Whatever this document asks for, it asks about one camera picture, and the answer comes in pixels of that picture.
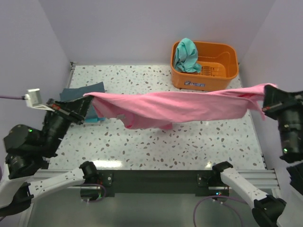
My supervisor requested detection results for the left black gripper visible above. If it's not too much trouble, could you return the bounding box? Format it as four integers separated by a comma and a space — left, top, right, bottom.
41, 93, 96, 156

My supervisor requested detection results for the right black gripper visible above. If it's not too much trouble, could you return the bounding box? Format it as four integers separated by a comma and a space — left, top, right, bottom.
259, 82, 303, 154

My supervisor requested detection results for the pink t-shirt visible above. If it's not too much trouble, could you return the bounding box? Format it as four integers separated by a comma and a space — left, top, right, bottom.
87, 84, 266, 130

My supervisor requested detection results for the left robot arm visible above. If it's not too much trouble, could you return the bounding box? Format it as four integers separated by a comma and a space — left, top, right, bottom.
0, 96, 99, 217

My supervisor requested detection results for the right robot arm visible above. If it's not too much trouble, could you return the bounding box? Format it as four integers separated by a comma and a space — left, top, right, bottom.
211, 85, 303, 227

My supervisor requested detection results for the folded light blue t-shirt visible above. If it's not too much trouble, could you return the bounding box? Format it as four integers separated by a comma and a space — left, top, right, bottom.
84, 117, 105, 124

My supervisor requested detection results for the folded dark blue t-shirt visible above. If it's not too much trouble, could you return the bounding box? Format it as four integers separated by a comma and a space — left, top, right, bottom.
60, 82, 105, 118

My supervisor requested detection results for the orange plastic basket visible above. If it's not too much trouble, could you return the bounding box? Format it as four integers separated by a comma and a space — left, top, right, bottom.
170, 41, 239, 91

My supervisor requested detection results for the teal t-shirt in basket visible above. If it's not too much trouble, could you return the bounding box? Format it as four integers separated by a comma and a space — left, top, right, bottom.
173, 38, 202, 73

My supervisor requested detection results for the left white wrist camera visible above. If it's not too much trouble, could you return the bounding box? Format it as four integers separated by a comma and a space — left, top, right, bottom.
24, 88, 53, 111

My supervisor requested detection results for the aluminium table frame rail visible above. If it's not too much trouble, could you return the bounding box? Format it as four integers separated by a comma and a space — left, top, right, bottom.
18, 61, 78, 227

